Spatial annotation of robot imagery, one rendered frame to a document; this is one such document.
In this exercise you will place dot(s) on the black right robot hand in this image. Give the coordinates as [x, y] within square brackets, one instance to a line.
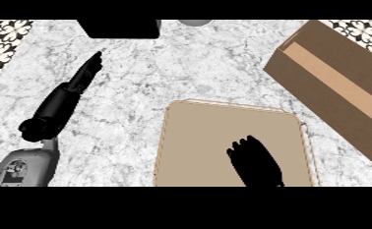
[256, 164]

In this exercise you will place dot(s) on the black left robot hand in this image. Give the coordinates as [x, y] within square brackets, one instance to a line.
[57, 103]

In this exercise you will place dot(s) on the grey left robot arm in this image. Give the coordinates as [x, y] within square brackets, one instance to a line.
[26, 167]

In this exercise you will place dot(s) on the beige tray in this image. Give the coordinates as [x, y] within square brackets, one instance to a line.
[212, 144]

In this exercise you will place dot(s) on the brown cardboard box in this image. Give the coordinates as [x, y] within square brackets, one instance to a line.
[329, 79]

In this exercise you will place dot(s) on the black appliance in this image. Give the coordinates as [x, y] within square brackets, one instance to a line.
[122, 29]

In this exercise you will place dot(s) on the grey round object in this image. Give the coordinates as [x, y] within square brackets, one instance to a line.
[194, 22]

